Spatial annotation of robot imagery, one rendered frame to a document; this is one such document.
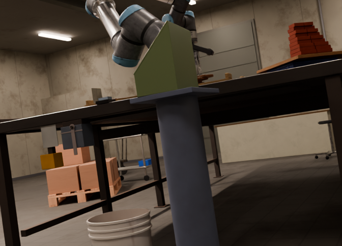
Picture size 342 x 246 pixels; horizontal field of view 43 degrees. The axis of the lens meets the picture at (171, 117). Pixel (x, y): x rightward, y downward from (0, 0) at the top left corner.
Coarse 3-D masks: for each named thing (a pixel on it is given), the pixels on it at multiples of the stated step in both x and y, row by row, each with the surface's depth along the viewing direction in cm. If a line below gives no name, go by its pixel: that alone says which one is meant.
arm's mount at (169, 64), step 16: (160, 32) 163; (176, 32) 168; (160, 48) 163; (176, 48) 166; (192, 48) 184; (144, 64) 166; (160, 64) 163; (176, 64) 163; (192, 64) 181; (144, 80) 166; (160, 80) 164; (176, 80) 161; (192, 80) 178
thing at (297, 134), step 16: (320, 112) 763; (224, 128) 844; (240, 128) 829; (256, 128) 815; (272, 128) 802; (288, 128) 789; (304, 128) 776; (320, 128) 764; (224, 144) 845; (240, 144) 830; (256, 144) 816; (272, 144) 803; (288, 144) 790; (304, 144) 777; (320, 144) 764; (224, 160) 846; (240, 160) 831
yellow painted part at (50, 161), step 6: (48, 150) 239; (54, 150) 240; (42, 156) 236; (48, 156) 234; (54, 156) 234; (60, 156) 238; (42, 162) 236; (48, 162) 235; (54, 162) 233; (60, 162) 238; (42, 168) 236; (48, 168) 235
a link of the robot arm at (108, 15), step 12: (96, 0) 206; (108, 0) 207; (96, 12) 208; (108, 12) 201; (108, 24) 197; (120, 36) 183; (120, 48) 184; (132, 48) 182; (120, 60) 186; (132, 60) 186
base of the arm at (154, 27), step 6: (156, 18) 176; (150, 24) 173; (156, 24) 173; (162, 24) 172; (144, 30) 174; (150, 30) 172; (156, 30) 171; (144, 36) 174; (150, 36) 172; (156, 36) 170; (144, 42) 177; (150, 42) 172
